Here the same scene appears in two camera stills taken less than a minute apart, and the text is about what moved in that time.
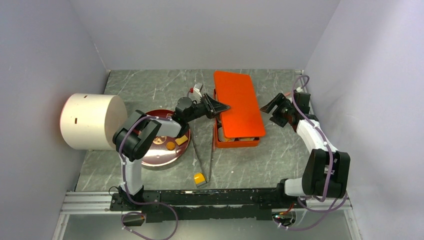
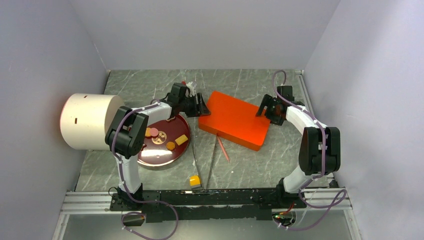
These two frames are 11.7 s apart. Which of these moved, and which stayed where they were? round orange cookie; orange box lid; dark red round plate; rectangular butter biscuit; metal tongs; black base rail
Moved: orange box lid; metal tongs
Stayed: rectangular butter biscuit; black base rail; dark red round plate; round orange cookie
